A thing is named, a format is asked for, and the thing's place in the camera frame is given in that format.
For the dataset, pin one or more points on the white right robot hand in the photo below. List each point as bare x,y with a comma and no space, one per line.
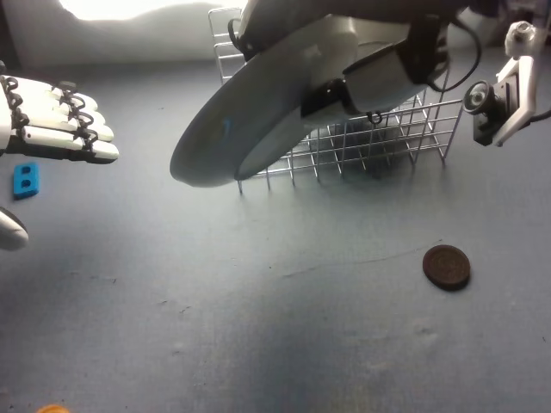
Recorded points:
379,73

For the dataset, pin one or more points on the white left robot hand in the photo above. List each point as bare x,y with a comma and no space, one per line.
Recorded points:
47,116

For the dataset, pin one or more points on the white plate with dark rim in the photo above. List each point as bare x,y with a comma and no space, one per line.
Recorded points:
241,107

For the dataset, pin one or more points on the small blue plastic block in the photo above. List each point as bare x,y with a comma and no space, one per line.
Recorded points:
26,180

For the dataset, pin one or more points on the round brown chocolate cookie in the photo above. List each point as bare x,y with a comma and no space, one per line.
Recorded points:
447,266

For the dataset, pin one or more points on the small orange object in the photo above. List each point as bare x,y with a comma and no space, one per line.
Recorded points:
52,409

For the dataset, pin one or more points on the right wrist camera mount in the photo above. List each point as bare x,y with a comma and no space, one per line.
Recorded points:
521,94

